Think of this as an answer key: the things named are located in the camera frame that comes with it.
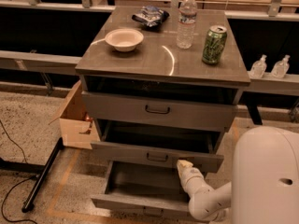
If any grey drawer cabinet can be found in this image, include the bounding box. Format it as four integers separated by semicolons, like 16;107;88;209
75;6;251;173

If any grey drawer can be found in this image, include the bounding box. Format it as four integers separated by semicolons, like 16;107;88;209
91;161;194;221
82;91;236;132
91;121;224;173

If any grey bottom drawer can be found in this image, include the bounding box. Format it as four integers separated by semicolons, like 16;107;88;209
91;161;194;221

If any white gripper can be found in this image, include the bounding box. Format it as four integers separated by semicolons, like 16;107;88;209
177;160;207;194

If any blue chip bag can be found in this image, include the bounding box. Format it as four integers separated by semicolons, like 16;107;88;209
132;6;169;27

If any black table leg base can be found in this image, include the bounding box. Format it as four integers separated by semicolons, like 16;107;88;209
0;137;64;213

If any grey top drawer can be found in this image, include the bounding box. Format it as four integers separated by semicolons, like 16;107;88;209
82;91;236;132

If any clear sanitizer bottle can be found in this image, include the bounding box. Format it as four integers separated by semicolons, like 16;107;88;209
249;54;266;78
271;55;290;78

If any grey metal rail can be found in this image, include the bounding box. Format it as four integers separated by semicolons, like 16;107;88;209
0;50;80;76

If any black floor cable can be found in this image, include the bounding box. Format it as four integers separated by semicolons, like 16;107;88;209
0;119;40;224

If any cardboard box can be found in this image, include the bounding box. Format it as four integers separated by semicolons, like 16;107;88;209
50;81;99;149

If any clear plastic water bottle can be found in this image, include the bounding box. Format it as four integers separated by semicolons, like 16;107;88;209
177;0;197;49

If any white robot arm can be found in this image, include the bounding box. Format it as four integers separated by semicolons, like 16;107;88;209
177;126;299;224

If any green soda can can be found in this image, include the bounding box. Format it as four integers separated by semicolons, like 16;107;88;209
202;25;227;64

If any white paper bowl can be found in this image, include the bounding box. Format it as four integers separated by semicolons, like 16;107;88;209
105;28;144;52

